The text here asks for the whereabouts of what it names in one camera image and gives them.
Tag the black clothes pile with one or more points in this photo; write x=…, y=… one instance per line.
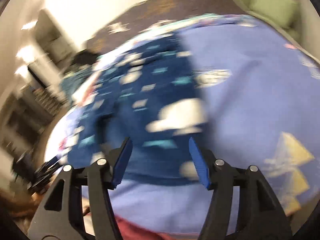
x=85, y=57

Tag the dark deer-print headboard cover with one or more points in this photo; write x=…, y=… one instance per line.
x=151, y=13

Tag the teal fleece blanket pile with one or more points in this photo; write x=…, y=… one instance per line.
x=71, y=82

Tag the purple printed bed sheet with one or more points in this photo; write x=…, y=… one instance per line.
x=261, y=97

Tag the dark blue fleece star garment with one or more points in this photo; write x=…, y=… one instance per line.
x=150, y=96

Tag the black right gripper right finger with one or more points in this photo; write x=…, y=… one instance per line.
x=260, y=214

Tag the green pillow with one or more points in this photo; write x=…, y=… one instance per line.
x=282, y=12

